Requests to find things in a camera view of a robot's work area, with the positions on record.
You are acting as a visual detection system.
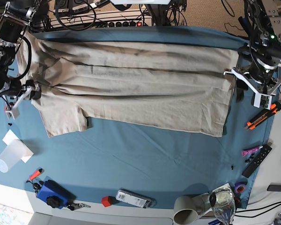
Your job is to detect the black keys with clip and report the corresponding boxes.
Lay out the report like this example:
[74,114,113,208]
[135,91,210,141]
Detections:
[67,203,91,211]

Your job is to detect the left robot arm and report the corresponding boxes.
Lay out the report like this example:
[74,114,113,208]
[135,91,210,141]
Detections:
[225,0,281,109]

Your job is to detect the translucent plastic cup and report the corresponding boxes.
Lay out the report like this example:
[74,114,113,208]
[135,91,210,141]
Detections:
[0,145,24,173]

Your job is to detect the black remote control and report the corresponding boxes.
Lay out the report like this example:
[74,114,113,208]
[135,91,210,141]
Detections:
[242,144,272,178]

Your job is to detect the purple glue tube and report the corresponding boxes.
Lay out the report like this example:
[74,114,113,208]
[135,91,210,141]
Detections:
[241,145,263,157]

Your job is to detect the blue black clamp handle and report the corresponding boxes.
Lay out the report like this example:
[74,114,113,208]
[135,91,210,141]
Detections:
[238,16,250,31]

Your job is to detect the beige T-shirt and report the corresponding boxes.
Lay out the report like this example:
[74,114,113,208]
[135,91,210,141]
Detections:
[17,34,238,137]

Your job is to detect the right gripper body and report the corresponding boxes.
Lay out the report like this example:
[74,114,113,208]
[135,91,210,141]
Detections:
[0,79,40,110]

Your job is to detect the purple tape roll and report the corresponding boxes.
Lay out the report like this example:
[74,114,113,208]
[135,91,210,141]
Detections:
[234,181,246,194]

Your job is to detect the dark grey power adapter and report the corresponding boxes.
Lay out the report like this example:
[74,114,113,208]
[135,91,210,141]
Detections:
[266,184,281,192]

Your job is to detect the orange small screwdriver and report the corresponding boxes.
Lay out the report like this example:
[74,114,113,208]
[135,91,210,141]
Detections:
[26,168,43,183]

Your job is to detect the black power strip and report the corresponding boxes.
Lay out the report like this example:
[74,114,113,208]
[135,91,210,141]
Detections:
[107,19,152,27]

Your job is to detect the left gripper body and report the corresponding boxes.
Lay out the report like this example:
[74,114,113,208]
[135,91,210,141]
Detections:
[223,62,281,95]

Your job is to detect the orange black utility knife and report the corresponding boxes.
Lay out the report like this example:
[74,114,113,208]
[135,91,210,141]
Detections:
[245,101,281,130]

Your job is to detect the grey-green mug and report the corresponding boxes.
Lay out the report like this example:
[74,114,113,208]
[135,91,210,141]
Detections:
[173,195,205,225]

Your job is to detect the blue table cloth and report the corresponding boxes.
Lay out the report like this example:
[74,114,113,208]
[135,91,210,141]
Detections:
[0,27,271,209]

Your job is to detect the white paper sheet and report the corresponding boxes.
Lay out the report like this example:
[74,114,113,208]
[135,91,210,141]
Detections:
[2,129,34,163]

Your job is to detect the clear plastic packaged item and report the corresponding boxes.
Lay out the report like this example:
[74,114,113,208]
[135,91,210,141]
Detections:
[115,189,156,209]

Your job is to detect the wine glass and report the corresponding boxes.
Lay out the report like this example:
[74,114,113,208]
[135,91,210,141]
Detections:
[209,187,236,225]

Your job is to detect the red cube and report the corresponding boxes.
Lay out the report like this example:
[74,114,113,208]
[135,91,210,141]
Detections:
[101,196,113,207]

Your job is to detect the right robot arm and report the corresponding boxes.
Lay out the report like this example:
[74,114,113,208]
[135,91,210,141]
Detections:
[0,0,41,112]

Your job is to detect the blue box with knob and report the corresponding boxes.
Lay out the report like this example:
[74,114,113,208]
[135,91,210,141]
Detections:
[37,180,71,209]

